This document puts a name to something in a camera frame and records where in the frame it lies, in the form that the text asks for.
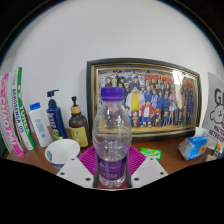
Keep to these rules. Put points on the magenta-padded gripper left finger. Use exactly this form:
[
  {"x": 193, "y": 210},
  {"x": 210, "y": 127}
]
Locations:
[{"x": 76, "y": 171}]

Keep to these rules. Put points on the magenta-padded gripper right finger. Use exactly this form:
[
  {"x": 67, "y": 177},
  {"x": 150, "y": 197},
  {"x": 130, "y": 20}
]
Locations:
[{"x": 149, "y": 171}]

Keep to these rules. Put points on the clear purple-capped water bottle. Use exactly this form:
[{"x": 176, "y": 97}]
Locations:
[{"x": 111, "y": 136}]

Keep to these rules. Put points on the green packet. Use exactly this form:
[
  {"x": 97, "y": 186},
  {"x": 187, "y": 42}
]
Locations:
[{"x": 150, "y": 154}]

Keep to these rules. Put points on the blue white paper cup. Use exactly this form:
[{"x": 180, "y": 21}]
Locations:
[{"x": 61, "y": 151}]

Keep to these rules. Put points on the brown yellow-label pump bottle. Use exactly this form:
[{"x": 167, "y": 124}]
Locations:
[{"x": 78, "y": 128}]

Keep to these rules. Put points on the dark blue pump bottle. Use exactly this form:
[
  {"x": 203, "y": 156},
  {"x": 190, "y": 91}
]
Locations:
[{"x": 56, "y": 121}]

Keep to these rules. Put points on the white blue-capped bottle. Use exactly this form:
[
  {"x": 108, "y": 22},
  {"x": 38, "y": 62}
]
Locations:
[{"x": 40, "y": 126}]

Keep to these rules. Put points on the small brown box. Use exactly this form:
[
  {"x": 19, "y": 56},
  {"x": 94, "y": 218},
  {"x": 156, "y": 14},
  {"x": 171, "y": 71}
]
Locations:
[{"x": 215, "y": 151}]

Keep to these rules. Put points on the framed group picture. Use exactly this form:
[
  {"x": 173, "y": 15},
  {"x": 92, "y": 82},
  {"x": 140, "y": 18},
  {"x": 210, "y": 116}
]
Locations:
[{"x": 150, "y": 96}]

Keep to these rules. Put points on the white paper gift bag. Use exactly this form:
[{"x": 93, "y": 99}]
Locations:
[{"x": 215, "y": 110}]

